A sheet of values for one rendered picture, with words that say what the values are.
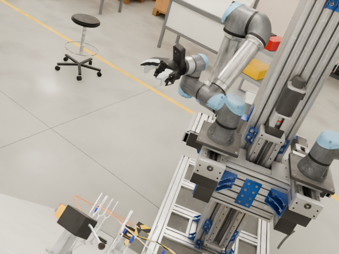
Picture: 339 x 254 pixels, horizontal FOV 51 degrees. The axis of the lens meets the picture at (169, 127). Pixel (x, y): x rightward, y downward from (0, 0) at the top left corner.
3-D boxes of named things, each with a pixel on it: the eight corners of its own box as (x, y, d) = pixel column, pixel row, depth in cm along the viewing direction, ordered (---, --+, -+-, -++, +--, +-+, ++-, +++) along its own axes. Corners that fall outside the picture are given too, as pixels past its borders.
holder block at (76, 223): (78, 277, 62) (106, 230, 64) (40, 245, 68) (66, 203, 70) (93, 280, 66) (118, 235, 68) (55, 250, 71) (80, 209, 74)
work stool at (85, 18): (51, 73, 432) (57, 18, 396) (66, 56, 481) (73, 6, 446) (95, 86, 436) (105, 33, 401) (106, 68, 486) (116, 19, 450)
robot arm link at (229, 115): (230, 130, 176) (240, 107, 169) (209, 116, 181) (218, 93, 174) (242, 124, 184) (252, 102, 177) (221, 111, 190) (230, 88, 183)
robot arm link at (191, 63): (198, 62, 146) (183, 51, 149) (191, 64, 143) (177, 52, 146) (190, 77, 150) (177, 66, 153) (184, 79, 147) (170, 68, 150)
